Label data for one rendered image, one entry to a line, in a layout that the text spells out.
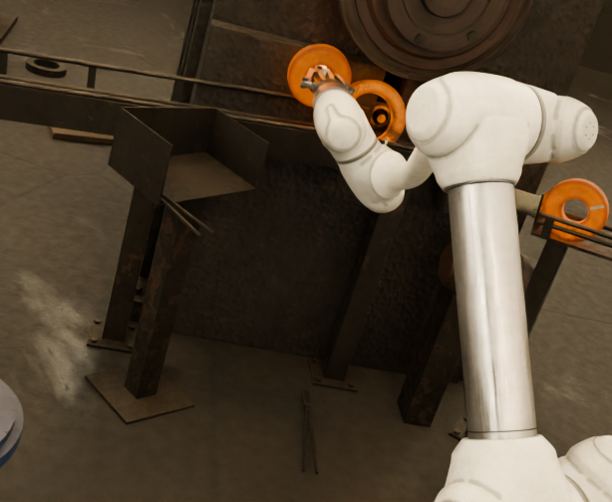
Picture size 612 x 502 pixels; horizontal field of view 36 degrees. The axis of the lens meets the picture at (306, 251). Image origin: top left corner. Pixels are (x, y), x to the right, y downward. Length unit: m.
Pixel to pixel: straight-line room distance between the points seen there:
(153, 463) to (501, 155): 1.16
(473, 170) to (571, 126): 0.19
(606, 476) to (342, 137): 0.86
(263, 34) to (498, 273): 1.17
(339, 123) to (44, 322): 1.07
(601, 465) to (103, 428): 1.21
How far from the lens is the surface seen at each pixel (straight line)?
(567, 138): 1.52
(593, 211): 2.38
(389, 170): 1.99
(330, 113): 1.95
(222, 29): 2.34
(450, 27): 2.24
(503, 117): 1.43
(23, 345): 2.51
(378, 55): 2.30
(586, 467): 1.50
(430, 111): 1.40
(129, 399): 2.37
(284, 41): 2.37
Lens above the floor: 1.38
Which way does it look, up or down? 24 degrees down
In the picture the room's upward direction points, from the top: 17 degrees clockwise
